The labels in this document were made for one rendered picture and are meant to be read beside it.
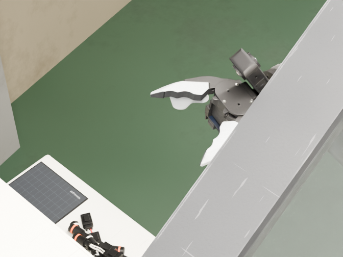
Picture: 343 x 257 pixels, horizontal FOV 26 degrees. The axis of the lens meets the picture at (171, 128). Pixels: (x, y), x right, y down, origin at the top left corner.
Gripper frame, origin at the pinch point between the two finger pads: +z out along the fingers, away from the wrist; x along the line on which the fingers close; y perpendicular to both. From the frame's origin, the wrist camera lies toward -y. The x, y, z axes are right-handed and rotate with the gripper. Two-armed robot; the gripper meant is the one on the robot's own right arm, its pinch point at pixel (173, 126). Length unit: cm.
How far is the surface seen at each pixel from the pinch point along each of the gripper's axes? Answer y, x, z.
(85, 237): 46.0, 12.5, 9.7
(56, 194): 52, 28, 9
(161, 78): 165, 129, -83
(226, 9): 169, 156, -137
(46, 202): 51, 27, 12
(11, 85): 159, 150, -21
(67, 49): 167, 166, -54
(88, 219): 48, 17, 7
